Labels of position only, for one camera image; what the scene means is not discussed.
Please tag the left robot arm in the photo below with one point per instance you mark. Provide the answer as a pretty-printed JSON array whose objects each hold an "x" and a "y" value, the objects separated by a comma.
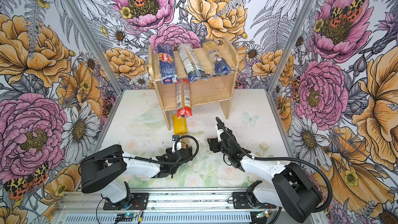
[{"x": 100, "y": 172}]

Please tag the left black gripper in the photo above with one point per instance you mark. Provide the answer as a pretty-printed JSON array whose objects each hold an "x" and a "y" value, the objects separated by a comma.
[{"x": 169, "y": 152}]

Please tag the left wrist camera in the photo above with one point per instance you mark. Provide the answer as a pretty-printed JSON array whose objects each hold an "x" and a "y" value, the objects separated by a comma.
[{"x": 176, "y": 143}]

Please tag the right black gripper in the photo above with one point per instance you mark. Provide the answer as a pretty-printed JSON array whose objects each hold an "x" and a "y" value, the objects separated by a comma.
[{"x": 213, "y": 144}]

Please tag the blue Barilla pasta box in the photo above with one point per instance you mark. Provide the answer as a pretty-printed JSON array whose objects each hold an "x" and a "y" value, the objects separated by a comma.
[{"x": 167, "y": 64}]

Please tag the red spaghetti bag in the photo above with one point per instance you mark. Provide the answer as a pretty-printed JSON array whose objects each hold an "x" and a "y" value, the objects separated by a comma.
[{"x": 183, "y": 99}]

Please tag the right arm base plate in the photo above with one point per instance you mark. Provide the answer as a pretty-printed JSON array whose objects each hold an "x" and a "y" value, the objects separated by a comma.
[{"x": 241, "y": 201}]

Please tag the yellow blue spaghetti bag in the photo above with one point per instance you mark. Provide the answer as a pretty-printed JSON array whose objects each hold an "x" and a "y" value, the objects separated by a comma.
[{"x": 220, "y": 65}]

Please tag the clear blue-end spaghetti bag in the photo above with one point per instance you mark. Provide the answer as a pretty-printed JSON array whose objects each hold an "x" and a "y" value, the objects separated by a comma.
[{"x": 191, "y": 63}]

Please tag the wooden two-tier shelf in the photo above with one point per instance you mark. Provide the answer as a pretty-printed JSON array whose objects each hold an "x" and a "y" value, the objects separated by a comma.
[{"x": 216, "y": 89}]

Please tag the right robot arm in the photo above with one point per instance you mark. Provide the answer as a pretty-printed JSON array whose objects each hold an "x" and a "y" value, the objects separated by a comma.
[{"x": 281, "y": 182}]

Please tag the aluminium front rail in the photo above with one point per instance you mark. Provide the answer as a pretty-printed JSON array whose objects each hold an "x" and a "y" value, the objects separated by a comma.
[{"x": 160, "y": 200}]

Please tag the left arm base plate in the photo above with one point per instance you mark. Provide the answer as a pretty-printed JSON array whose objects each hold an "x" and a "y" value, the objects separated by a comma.
[{"x": 136, "y": 201}]

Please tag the green circuit board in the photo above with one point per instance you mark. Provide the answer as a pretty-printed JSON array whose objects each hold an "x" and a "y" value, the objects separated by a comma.
[
  {"x": 263, "y": 214},
  {"x": 126, "y": 217}
]

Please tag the right green circuit board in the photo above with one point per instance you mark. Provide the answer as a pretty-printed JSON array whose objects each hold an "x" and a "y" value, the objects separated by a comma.
[{"x": 263, "y": 214}]

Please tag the left green circuit board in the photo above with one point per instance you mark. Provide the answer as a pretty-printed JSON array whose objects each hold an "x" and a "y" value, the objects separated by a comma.
[{"x": 126, "y": 217}]

